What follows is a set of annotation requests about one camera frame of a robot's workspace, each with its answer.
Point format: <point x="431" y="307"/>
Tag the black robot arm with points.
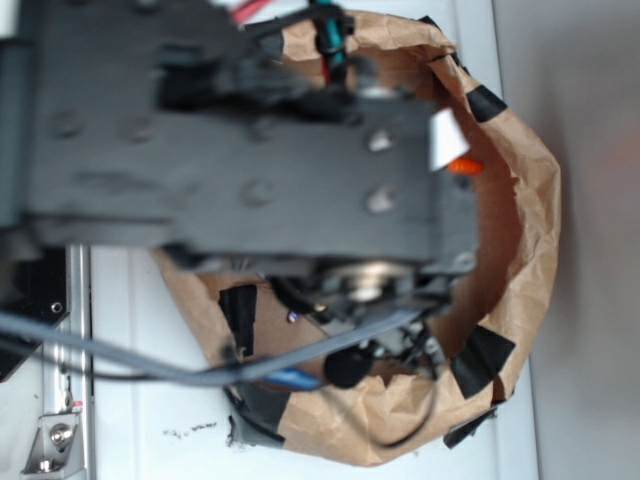
<point x="162" y="124"/>

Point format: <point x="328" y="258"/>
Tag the brown paper bag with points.
<point x="497" y="310"/>

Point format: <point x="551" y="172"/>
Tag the orange toy carrot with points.
<point x="465" y="166"/>

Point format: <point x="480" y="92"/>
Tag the aluminium frame rail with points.
<point x="67" y="385"/>

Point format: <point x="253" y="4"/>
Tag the black mount plate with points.
<point x="37" y="292"/>

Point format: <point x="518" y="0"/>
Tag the metal corner bracket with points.
<point x="56" y="452"/>

